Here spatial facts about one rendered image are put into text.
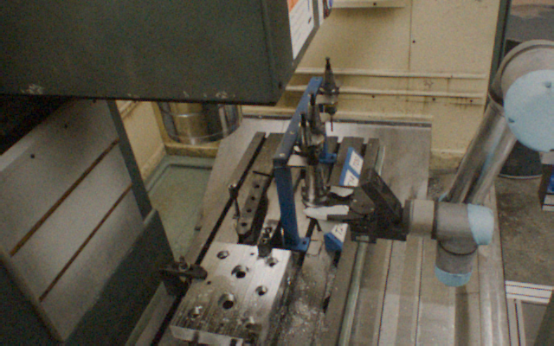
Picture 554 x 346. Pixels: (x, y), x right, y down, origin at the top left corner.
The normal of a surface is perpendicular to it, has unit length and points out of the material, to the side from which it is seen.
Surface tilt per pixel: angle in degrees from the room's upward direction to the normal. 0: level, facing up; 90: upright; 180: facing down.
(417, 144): 24
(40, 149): 91
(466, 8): 90
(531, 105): 86
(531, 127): 86
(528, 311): 0
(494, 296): 0
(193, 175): 0
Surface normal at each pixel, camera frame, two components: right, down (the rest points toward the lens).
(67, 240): 0.95, 0.07
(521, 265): -0.11, -0.80
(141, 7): -0.28, 0.59
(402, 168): -0.22, -0.50
